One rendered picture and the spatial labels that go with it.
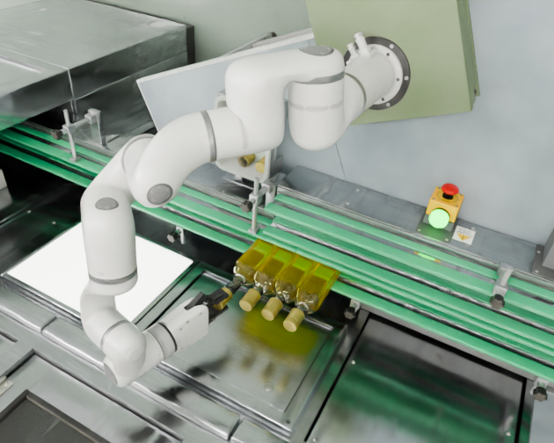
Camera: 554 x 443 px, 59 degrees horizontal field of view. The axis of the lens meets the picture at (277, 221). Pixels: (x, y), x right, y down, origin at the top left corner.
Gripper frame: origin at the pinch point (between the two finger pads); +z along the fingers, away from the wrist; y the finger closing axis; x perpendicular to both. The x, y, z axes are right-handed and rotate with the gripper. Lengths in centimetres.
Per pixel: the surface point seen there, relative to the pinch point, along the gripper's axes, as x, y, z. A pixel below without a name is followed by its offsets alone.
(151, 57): 107, 13, 59
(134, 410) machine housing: -0.5, -16.4, -25.1
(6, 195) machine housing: 96, -17, -10
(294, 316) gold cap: -16.0, 1.9, 8.6
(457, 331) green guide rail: -44, -2, 37
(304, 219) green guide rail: -3.0, 13.9, 25.2
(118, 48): 104, 20, 43
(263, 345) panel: -9.9, -12.5, 6.3
